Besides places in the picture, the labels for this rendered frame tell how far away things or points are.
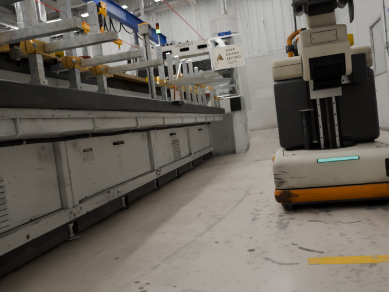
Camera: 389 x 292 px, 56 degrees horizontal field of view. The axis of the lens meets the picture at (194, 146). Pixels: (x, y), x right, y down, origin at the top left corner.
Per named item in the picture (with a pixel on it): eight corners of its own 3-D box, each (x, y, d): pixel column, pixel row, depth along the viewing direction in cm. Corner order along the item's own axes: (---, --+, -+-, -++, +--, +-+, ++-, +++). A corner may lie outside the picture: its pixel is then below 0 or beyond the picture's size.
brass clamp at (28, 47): (57, 57, 143) (55, 44, 142) (33, 51, 129) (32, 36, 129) (43, 59, 144) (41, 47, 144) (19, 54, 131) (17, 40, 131)
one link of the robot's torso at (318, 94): (309, 99, 204) (305, 55, 203) (364, 92, 197) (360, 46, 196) (313, 97, 178) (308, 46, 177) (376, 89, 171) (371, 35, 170)
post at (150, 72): (157, 99, 257) (149, 35, 255) (155, 99, 252) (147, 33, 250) (151, 101, 258) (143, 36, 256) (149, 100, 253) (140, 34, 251)
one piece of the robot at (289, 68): (282, 164, 239) (268, 35, 235) (373, 156, 226) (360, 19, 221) (281, 172, 207) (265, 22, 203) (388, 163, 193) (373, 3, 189)
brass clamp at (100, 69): (114, 76, 191) (113, 66, 191) (102, 73, 178) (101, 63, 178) (103, 78, 193) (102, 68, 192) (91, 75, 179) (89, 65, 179)
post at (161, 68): (168, 108, 282) (161, 44, 280) (167, 108, 279) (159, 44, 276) (164, 108, 283) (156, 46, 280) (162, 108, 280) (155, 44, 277)
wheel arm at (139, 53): (145, 59, 157) (143, 48, 157) (142, 58, 154) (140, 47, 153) (55, 74, 167) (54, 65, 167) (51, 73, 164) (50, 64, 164)
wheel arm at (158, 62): (163, 66, 181) (162, 58, 181) (161, 66, 178) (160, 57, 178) (84, 80, 192) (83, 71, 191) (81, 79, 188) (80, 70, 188)
